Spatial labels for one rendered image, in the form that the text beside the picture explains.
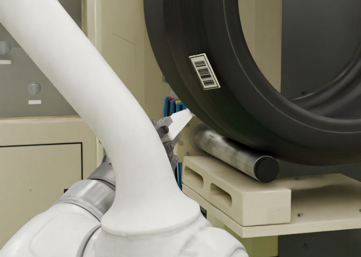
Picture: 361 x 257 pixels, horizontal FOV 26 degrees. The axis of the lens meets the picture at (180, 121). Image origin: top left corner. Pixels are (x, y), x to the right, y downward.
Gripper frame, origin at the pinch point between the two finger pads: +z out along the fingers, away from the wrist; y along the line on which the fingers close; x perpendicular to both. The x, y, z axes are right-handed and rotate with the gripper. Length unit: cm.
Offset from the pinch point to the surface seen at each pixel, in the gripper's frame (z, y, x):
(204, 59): 14.5, -4.0, 0.8
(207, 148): 32.0, 17.7, -20.4
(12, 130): 40, 2, -74
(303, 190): 39, 35, -10
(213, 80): 14.4, -0.2, 0.5
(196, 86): 16.5, 0.4, -4.4
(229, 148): 25.2, 16.2, -11.1
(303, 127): 20.8, 14.6, 7.1
